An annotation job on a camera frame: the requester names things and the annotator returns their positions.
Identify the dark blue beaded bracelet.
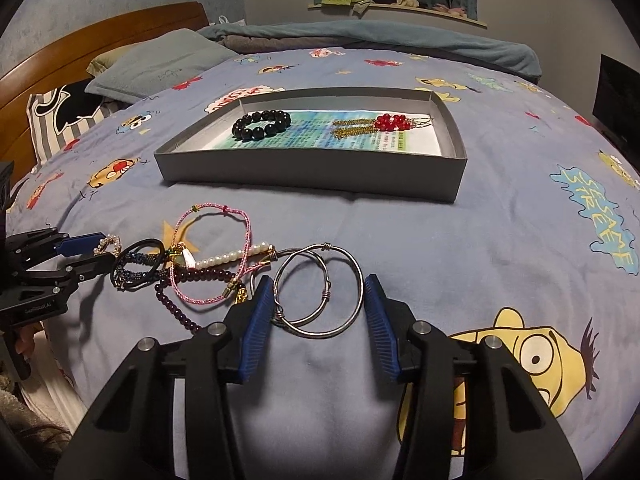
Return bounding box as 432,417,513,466
111,252,172,292

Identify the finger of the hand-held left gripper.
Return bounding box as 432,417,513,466
25,252,117,291
7,229,107,261

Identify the purple bead bracelet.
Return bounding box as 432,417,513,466
154,266,246,334

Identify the grey pillow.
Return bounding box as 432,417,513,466
85,28,238,101

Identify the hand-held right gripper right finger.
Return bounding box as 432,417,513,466
364,274,583,480

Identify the gold tassel red bead earring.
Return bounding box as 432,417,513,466
331,117,431,142
331,113,436,129

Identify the pearl strand bracelet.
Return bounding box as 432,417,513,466
194,242,278,272

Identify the person's left hand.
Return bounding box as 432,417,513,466
17,324,46,361

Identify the pearl gold hair clip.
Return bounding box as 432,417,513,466
94,233,123,257

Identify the black hair tie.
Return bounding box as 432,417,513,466
117,238,169,267

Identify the blue blanket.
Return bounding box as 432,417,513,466
197,21,543,81

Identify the window sill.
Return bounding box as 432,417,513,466
307,2,488,31

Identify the black bead bracelet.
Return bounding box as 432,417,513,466
231,109,292,142

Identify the striped black white cushion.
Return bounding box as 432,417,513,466
27,80,123,163

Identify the silver wire bangle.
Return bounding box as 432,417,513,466
250,252,332,328
272,243,364,339

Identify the dark grey blanket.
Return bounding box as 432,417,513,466
222,35,361,54

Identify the black television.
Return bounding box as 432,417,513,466
592,54,640,156

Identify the grey fleece clothing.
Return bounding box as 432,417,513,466
0,380,76,480

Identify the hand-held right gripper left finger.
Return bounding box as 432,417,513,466
55,276,276,480

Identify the pink cord bracelet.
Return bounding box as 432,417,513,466
170,203,252,305

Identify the olive green pillow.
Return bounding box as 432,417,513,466
86,42,138,79

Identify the printed blue bed sheet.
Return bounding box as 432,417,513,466
0,45,640,480

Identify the wooden headboard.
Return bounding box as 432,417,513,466
0,1,211,171

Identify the grey cardboard box tray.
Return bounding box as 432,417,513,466
154,87,468,204

